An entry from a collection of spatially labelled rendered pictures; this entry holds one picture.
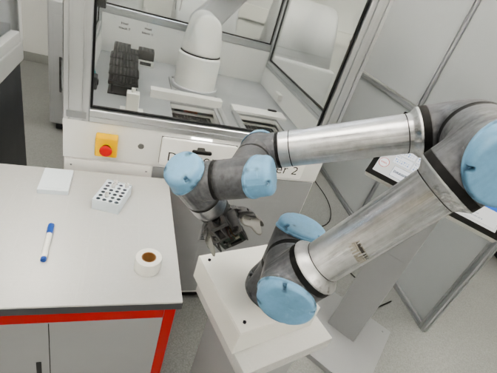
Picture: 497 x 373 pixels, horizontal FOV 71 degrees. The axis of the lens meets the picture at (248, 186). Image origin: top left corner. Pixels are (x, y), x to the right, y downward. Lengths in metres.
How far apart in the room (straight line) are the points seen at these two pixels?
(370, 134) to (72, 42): 0.90
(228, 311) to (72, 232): 0.52
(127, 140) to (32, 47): 3.60
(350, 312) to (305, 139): 1.41
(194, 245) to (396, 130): 1.18
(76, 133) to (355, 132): 0.95
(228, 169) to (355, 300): 1.43
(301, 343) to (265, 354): 0.11
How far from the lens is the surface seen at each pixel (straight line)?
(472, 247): 2.26
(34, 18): 4.76
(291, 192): 1.59
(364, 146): 0.69
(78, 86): 1.27
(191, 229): 1.59
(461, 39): 2.67
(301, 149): 0.69
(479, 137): 0.56
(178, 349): 1.79
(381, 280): 1.82
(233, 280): 0.93
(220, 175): 0.60
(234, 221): 0.78
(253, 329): 0.86
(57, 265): 1.03
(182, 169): 0.61
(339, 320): 2.05
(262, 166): 0.59
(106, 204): 1.17
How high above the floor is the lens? 1.50
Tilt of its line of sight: 30 degrees down
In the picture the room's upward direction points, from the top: 18 degrees clockwise
